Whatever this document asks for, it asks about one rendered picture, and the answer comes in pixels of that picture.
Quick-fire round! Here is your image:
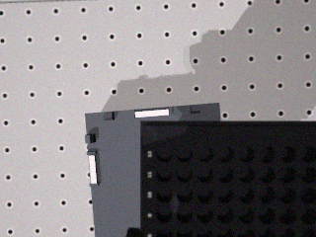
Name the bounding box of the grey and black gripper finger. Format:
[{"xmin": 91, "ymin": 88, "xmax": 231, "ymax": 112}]
[{"xmin": 125, "ymin": 228, "xmax": 143, "ymax": 237}]

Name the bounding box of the grey flat base plate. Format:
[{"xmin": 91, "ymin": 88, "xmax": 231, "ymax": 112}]
[{"xmin": 0, "ymin": 0, "xmax": 316, "ymax": 237}]

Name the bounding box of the black well plate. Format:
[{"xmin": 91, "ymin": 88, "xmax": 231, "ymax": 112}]
[{"xmin": 140, "ymin": 120, "xmax": 316, "ymax": 237}]

